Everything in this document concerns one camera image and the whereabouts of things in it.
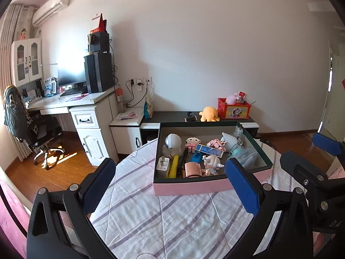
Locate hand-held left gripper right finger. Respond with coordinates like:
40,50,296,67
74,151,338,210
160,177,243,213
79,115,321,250
224,157,314,259

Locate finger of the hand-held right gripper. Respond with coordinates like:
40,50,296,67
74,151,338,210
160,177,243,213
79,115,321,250
312,132,345,157
279,151,333,195

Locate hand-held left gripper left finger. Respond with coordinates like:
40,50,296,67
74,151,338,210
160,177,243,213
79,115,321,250
26,157,116,259

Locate clear plastic box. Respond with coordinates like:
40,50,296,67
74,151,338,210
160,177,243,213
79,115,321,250
229,148,259,168

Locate bald baby doll figurine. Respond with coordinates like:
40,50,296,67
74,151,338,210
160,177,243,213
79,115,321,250
202,155,225,176

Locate white rounded plug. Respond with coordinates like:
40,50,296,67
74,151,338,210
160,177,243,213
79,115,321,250
220,132,239,152

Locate clear pump bottle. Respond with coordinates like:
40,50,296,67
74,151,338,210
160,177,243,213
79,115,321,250
233,125,246,152

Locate blue battery pack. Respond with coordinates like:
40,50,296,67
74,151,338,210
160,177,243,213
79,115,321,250
194,144,224,157

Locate rose gold cup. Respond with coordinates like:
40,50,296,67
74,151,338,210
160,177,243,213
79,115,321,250
185,162,202,178

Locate pink storage box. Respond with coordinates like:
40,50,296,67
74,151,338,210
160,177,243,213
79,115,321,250
153,121,273,196

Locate white and pink brick toy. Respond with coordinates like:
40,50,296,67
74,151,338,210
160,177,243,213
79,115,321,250
186,137,200,153

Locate black hair clip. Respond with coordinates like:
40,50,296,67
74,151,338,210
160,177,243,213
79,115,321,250
181,147,190,168

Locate white rectangular power adapter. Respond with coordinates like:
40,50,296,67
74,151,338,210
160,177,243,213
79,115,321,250
158,156,171,178

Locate yellow highlighter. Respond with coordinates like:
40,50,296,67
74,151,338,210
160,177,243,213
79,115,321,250
168,155,180,178

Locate white robot figurine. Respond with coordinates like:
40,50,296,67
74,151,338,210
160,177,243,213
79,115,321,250
164,133,183,158

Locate pink bedding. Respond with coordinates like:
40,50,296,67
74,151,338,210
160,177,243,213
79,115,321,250
327,156,345,180

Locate white door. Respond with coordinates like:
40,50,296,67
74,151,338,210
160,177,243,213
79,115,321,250
318,39,345,141

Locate white side cabinet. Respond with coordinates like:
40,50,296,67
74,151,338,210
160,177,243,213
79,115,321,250
109,108,145,162

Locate white desk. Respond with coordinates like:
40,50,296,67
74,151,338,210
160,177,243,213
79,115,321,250
25,86,119,168

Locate white striped tablecloth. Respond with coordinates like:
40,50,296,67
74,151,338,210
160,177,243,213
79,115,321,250
89,137,326,259

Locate red printed storage box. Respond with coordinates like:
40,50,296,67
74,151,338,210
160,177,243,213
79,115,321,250
218,98,252,120

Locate black office chair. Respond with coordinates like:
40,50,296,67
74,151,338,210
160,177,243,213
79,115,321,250
4,85,66,170

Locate orange octopus plush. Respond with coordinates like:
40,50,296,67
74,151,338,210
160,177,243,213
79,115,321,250
199,106,221,122

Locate bottle with orange cap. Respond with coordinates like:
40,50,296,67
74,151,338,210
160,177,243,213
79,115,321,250
116,88,126,113

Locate pink desk pad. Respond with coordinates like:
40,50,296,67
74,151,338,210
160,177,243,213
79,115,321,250
66,93,89,102

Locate magenta bed cover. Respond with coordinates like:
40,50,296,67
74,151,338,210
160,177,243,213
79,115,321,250
0,167,31,259

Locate blue snack bag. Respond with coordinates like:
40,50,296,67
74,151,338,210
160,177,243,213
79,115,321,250
142,97,154,119

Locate black keyboard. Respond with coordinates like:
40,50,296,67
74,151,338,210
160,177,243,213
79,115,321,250
61,88,88,97

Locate low black-top cabinet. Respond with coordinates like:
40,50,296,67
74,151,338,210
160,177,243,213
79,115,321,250
140,111,260,144

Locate blue and white box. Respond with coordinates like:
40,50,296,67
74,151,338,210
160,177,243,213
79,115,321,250
43,77,58,98

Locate dark printed jacket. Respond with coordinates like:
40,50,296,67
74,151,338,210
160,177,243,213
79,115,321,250
4,85,30,141

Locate black computer tower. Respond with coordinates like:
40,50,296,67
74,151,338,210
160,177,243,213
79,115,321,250
83,52,115,93

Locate row of books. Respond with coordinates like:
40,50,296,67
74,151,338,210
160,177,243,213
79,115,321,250
23,88,44,101

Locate black computer monitor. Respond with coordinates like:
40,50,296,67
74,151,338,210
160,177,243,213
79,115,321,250
57,63,88,88

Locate white glass-door cabinet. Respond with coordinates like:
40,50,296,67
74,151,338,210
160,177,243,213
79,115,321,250
11,38,43,88

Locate black speaker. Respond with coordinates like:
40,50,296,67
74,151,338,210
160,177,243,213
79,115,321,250
88,31,110,54

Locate beige curtain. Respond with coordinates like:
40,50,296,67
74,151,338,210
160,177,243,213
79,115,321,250
0,4,36,160

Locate white air conditioner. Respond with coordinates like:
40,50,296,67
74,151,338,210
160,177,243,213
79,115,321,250
32,0,71,27

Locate black power cables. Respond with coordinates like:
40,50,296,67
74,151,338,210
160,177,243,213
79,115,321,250
125,79,149,109

